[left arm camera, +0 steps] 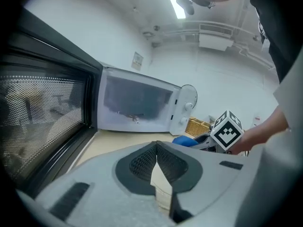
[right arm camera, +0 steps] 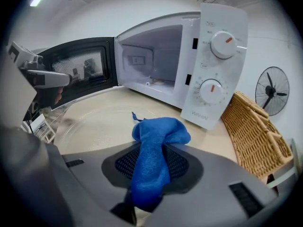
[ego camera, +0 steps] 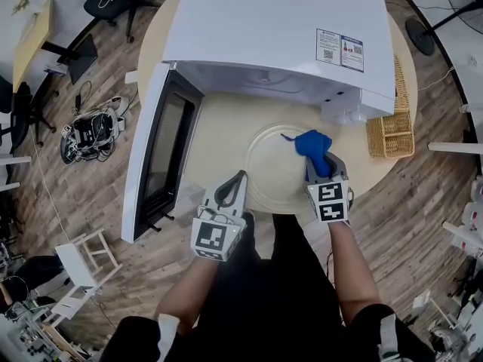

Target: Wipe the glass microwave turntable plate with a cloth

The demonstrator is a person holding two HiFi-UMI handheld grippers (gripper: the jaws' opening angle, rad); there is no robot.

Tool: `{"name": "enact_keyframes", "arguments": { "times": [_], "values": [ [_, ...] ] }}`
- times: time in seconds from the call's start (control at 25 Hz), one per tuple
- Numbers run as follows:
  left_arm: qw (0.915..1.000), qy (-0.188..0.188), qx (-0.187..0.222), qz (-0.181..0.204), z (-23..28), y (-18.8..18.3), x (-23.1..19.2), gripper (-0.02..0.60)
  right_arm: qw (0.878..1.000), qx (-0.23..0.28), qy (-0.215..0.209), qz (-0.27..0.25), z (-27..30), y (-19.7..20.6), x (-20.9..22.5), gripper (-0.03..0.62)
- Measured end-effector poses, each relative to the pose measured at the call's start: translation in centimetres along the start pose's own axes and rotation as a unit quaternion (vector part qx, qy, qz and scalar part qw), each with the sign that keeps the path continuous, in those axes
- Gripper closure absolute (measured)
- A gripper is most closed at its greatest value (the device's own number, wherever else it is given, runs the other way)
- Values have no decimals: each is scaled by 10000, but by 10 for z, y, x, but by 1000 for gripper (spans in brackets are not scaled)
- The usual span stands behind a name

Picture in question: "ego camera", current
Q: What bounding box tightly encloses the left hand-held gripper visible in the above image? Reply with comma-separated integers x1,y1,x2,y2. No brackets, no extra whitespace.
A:
189,169,250,263

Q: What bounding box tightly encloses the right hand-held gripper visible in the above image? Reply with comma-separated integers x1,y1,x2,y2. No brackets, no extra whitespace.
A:
303,152,355,225

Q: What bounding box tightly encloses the blue cloth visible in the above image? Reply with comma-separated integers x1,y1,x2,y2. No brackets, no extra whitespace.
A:
280,129,334,179

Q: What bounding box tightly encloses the clear glass microwave turntable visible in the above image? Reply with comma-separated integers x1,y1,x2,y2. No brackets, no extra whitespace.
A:
244,121,354,216

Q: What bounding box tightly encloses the person's right forearm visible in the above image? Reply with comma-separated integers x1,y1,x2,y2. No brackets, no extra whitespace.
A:
327,219,381,326

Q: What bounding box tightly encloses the person's left forearm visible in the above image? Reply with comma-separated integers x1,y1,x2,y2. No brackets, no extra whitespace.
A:
155,256,219,337

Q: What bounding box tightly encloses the white microwave oven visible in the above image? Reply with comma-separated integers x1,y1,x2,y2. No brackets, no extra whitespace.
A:
120,0,398,245

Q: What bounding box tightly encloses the wicker desk organizer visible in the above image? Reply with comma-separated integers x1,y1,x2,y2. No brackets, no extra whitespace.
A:
365,54,416,160

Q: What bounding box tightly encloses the person's black clothing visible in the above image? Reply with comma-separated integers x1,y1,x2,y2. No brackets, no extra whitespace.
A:
108,212,435,362

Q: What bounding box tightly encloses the black floor fan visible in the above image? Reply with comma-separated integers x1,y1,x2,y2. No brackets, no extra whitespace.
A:
405,0,483,57

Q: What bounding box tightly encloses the white wooden chair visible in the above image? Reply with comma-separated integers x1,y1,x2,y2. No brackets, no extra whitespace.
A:
50,227,125,321

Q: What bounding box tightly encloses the wooden table with black leg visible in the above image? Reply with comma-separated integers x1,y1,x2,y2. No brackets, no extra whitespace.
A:
12,0,100,94

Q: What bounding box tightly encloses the pile of equipment and cables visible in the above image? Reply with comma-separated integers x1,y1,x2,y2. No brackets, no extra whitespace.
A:
59,95,128,165

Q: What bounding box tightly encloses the white floor cable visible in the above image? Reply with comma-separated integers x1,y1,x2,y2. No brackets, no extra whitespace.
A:
32,136,72,243

